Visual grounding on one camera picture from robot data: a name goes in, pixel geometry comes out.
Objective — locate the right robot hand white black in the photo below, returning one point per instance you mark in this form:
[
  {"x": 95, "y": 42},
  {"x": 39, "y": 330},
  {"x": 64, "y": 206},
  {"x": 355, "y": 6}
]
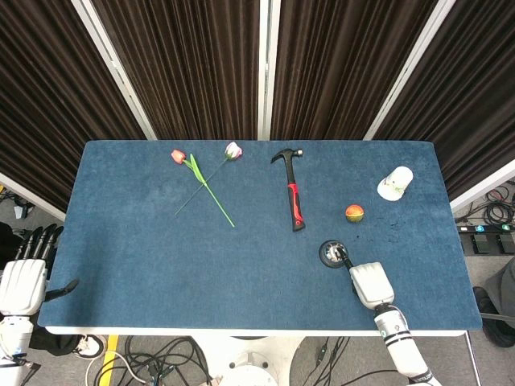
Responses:
[{"x": 372, "y": 283}]

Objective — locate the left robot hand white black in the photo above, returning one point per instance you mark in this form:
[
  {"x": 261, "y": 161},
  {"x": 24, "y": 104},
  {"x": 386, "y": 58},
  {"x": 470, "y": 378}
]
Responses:
[{"x": 22, "y": 283}]

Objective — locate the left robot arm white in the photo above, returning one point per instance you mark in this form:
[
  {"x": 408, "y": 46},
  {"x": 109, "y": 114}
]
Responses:
[{"x": 12, "y": 335}]

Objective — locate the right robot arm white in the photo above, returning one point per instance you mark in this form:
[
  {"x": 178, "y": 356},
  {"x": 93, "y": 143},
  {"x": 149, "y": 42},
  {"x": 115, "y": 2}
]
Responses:
[{"x": 396, "y": 333}]

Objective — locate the plain white nested paper cup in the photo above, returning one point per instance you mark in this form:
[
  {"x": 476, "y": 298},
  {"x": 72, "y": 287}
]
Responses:
[
  {"x": 385, "y": 198},
  {"x": 387, "y": 195}
]

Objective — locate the white sneaker shoe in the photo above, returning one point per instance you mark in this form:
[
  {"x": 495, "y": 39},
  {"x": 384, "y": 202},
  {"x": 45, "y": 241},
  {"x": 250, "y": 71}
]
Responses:
[{"x": 91, "y": 346}]

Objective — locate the white floral paper cup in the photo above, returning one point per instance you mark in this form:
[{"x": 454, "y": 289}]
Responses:
[{"x": 399, "y": 179}]

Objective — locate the black red claw hammer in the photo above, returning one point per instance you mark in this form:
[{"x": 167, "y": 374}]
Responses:
[{"x": 295, "y": 201}]

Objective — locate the yellow floor tape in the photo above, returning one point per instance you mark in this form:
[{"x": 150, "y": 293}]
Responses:
[{"x": 109, "y": 356}]

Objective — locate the black foot pedal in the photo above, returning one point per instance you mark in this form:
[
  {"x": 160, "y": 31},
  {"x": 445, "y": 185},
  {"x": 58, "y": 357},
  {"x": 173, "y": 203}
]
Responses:
[
  {"x": 480, "y": 243},
  {"x": 506, "y": 243}
]

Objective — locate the black shoe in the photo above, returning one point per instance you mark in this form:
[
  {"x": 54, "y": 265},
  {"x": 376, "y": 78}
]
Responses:
[{"x": 493, "y": 317}]

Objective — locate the grey trouser leg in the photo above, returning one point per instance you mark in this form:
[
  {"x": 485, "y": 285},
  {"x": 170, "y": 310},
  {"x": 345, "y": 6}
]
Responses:
[{"x": 503, "y": 285}]

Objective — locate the blue velvet table cloth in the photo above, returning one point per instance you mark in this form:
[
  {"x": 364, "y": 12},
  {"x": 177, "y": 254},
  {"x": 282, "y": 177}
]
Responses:
[{"x": 161, "y": 265}]

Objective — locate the dark brown curtain panel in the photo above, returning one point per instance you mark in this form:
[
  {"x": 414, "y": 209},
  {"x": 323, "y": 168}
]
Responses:
[
  {"x": 475, "y": 100},
  {"x": 193, "y": 72},
  {"x": 334, "y": 72},
  {"x": 48, "y": 100}
]

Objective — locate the white pink rose thin stem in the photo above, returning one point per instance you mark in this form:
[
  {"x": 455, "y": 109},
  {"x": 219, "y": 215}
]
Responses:
[{"x": 233, "y": 150}]

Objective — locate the red tulip bright green stem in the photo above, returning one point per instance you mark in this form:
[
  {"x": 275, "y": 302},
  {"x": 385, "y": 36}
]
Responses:
[{"x": 177, "y": 156}]

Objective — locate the white screen frame post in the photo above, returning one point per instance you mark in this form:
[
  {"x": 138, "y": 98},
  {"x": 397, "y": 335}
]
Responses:
[
  {"x": 116, "y": 76},
  {"x": 483, "y": 185},
  {"x": 32, "y": 195},
  {"x": 410, "y": 72},
  {"x": 268, "y": 68}
]

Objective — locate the white table frame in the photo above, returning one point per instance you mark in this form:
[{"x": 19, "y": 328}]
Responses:
[{"x": 257, "y": 331}]

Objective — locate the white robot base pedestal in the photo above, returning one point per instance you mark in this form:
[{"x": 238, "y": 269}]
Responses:
[{"x": 249, "y": 358}]

